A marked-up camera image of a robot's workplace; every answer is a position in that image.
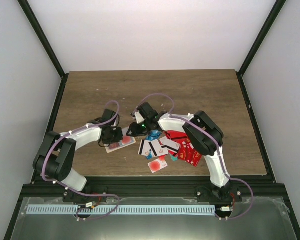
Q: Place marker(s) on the light blue slotted cable duct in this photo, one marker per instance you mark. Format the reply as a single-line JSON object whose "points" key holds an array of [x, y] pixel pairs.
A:
{"points": [[191, 210]]}

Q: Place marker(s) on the white black red card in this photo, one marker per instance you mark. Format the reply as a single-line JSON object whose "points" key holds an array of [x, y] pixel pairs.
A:
{"points": [[171, 146]]}

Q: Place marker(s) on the black aluminium frame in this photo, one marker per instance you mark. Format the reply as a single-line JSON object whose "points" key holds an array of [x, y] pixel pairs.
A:
{"points": [[162, 186]]}

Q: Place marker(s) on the red card black stripe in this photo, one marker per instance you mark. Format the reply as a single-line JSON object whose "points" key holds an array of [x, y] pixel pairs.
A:
{"points": [[114, 146]]}

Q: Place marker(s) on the red gold card middle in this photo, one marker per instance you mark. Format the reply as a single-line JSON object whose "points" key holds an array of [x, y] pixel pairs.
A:
{"points": [[183, 151]]}

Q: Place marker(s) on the red card gold vip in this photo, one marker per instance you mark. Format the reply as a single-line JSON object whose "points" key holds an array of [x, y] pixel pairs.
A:
{"points": [[193, 157]]}

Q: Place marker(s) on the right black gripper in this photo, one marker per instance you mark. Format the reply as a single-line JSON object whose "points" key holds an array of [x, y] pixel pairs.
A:
{"points": [[136, 131]]}

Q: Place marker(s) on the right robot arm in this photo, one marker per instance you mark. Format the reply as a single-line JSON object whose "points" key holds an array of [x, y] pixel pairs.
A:
{"points": [[204, 135]]}

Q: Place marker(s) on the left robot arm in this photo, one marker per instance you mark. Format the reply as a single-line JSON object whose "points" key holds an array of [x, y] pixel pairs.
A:
{"points": [[54, 160]]}

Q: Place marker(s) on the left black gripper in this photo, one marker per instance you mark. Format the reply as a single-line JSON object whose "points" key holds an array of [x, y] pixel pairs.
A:
{"points": [[119, 138]]}

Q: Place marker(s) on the beige leather card holder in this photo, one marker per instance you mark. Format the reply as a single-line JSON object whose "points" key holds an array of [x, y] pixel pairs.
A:
{"points": [[124, 131]]}

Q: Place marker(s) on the blue card upper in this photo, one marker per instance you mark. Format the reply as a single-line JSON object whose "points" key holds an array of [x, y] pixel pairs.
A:
{"points": [[153, 135]]}

